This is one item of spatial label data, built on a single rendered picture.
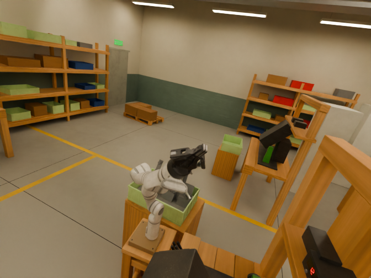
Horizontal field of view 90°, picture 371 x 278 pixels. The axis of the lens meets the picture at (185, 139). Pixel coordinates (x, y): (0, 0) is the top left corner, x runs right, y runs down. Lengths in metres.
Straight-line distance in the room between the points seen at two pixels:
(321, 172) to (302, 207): 0.24
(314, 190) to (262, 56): 6.64
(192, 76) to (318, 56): 4.32
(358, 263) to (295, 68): 7.00
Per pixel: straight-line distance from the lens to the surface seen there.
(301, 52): 7.67
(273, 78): 7.06
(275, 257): 1.58
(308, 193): 1.27
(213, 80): 7.81
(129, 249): 1.62
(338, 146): 1.10
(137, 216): 2.07
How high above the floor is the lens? 2.16
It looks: 22 degrees down
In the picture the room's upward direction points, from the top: 11 degrees clockwise
